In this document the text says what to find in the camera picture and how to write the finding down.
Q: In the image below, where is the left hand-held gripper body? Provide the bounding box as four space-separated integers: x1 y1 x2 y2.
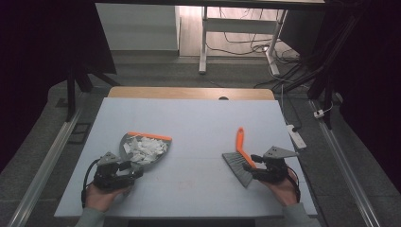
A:
92 151 137 192

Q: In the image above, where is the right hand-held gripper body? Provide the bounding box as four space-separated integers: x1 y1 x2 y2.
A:
251 145 300 184

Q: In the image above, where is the orange and grey hand brush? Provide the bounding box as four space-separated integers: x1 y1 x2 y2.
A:
221 126 258 189

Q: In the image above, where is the grey dustpan with orange edge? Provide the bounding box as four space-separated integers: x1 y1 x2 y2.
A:
118 131 173 178

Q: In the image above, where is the pile of white paper shreds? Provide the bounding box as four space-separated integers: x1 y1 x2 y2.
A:
122 135 169 166

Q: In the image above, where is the person's left hand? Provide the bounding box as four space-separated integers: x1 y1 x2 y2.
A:
84 183 134 213

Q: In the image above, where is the person's right hand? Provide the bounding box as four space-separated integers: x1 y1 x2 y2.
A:
260 171 301 208

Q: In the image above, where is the white power strip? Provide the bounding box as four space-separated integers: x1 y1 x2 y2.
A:
286 124 307 150

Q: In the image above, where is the pale grey work board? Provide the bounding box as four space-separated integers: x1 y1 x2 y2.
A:
54 96 318 219

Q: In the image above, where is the black stand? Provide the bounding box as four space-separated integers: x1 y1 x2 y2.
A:
305 0 372 131
63 61 121 123

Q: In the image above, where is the white cabinet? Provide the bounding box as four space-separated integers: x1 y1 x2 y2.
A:
95 3 182 52

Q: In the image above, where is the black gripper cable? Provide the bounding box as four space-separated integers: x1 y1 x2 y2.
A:
80 158 102 210
285 166 303 203

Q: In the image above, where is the aluminium floor rail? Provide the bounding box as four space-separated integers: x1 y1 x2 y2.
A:
309 99 383 227
7 106 83 227

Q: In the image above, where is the black floor cable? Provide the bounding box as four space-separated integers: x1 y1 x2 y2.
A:
206 8 305 93

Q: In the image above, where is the white desk frame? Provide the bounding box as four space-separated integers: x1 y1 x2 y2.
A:
198 6 288 77

